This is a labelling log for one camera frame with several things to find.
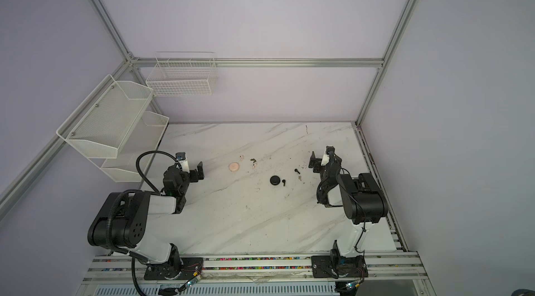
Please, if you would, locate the black round earbud charging case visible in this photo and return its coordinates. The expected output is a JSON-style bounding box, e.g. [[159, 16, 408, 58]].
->
[[270, 176, 281, 186]]

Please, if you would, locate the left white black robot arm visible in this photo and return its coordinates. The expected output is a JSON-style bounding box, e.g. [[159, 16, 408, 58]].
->
[[87, 161, 204, 269]]

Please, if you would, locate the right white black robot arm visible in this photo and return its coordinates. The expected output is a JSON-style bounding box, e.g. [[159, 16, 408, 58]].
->
[[308, 146, 389, 256]]

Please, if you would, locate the pink round charging case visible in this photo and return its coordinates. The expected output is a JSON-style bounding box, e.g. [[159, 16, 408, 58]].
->
[[228, 162, 240, 172]]

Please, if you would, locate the lower white mesh shelf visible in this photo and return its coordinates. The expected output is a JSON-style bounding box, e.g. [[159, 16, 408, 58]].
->
[[100, 111, 169, 183]]

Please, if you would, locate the white mesh shelf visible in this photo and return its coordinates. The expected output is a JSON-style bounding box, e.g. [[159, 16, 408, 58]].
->
[[57, 75, 154, 159], [100, 111, 169, 183]]

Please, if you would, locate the upper white mesh shelf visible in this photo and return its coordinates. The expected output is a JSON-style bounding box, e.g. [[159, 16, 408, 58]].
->
[[57, 75, 154, 159]]

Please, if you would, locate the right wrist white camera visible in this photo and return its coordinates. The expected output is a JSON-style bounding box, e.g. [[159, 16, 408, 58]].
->
[[320, 155, 330, 167]]

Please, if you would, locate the wrist white camera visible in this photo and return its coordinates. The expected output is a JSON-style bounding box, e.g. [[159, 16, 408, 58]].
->
[[175, 152, 189, 173], [320, 155, 330, 167]]

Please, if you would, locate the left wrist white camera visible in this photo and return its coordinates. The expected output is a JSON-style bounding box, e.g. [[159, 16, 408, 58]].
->
[[175, 152, 189, 173]]

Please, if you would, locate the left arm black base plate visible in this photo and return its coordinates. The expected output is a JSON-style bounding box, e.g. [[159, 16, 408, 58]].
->
[[144, 257, 204, 281]]

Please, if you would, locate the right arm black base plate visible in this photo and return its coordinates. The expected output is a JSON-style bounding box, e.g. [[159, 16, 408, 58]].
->
[[311, 256, 369, 279]]

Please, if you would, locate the white wire basket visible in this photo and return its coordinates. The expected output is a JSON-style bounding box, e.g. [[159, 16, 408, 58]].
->
[[146, 52, 218, 97]]

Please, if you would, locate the aluminium front rail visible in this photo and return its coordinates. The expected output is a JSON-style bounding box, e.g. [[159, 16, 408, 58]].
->
[[82, 251, 429, 285]]

